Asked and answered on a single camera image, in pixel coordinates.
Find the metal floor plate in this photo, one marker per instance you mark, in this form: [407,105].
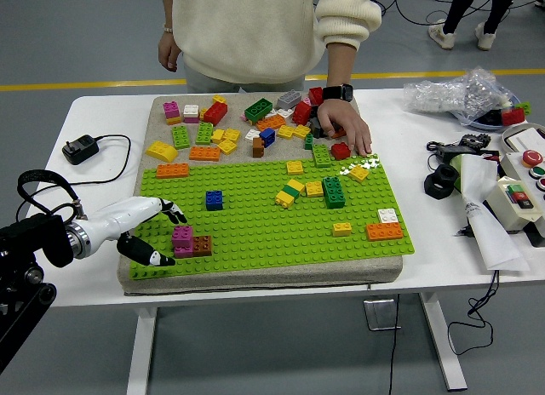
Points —
[381,314]

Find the white paper sheet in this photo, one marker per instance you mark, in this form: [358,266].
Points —
[494,237]

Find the long grey toy brick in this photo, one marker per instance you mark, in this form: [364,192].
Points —
[289,99]

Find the lime green toy brick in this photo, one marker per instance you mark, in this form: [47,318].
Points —
[204,133]
[180,137]
[524,108]

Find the white toy brick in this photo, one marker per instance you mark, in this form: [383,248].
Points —
[252,135]
[284,112]
[388,216]

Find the blue toy brick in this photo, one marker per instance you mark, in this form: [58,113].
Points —
[214,201]
[267,137]

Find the person's left hand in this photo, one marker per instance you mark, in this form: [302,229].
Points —
[345,118]

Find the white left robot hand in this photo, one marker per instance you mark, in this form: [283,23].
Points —
[123,214]

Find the person's right hand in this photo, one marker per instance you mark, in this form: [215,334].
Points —
[169,50]

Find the white switch box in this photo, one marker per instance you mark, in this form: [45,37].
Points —
[502,205]

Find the yellow curved toy brick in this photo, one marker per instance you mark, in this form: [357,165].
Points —
[162,151]

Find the small green and white brick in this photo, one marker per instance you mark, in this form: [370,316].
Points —
[308,142]

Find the small yellow toy brick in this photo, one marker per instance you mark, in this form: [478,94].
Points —
[219,99]
[202,113]

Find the person's right forearm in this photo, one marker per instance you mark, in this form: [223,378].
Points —
[167,7]

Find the clear blue-rimmed container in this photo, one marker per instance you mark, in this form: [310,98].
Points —
[485,127]

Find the green studded baseplate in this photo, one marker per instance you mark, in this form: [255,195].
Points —
[255,233]

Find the small black plug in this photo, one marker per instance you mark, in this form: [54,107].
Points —
[464,231]

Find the long dark green brick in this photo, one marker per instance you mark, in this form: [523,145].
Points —
[258,110]
[333,193]

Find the tall brown toy brick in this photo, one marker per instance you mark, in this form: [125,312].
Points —
[257,149]

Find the white button control box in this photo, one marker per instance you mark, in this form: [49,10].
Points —
[517,163]

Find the person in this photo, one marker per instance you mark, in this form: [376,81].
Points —
[247,29]
[457,7]

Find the white and pink brick stack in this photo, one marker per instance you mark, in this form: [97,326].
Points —
[191,113]

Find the clear bubble wrap bag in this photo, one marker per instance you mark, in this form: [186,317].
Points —
[451,95]

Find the black wristwatch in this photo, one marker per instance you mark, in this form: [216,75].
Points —
[338,93]

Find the black power supply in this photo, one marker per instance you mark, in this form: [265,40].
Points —
[449,151]

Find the square red toy brick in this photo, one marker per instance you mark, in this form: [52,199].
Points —
[340,151]

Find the white oval case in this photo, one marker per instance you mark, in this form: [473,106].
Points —
[528,136]

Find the pink and yellow brick stack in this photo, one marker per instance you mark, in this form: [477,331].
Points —
[171,112]

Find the dark grey angled brick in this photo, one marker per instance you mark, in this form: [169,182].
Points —
[315,129]

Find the yellow floor tape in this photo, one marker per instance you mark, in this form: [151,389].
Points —
[404,75]

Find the black gear wheel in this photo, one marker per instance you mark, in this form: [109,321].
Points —
[474,139]

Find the long orange toy brick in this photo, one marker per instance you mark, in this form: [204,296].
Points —
[384,232]
[271,122]
[338,133]
[172,171]
[204,153]

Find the pink toy brick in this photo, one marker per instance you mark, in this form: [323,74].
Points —
[305,101]
[182,236]
[184,252]

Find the black toy brick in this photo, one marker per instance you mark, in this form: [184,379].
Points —
[313,111]

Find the long red toy brick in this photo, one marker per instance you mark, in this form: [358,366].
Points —
[316,95]
[215,113]

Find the white table leg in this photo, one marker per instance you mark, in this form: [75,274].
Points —
[142,352]
[444,348]

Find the yellow and green brick stack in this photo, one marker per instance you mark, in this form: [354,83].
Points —
[289,193]

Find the grey-brown mat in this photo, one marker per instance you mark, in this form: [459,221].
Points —
[298,275]

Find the person's left forearm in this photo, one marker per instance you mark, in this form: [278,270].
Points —
[342,58]

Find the black power adapter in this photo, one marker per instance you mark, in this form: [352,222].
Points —
[81,149]

